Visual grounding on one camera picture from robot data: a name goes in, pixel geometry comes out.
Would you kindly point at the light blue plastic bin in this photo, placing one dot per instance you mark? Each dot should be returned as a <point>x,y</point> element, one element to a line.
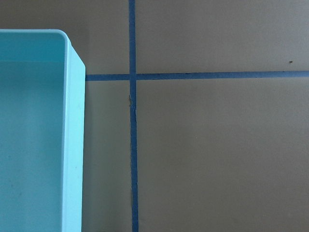
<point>42,95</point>

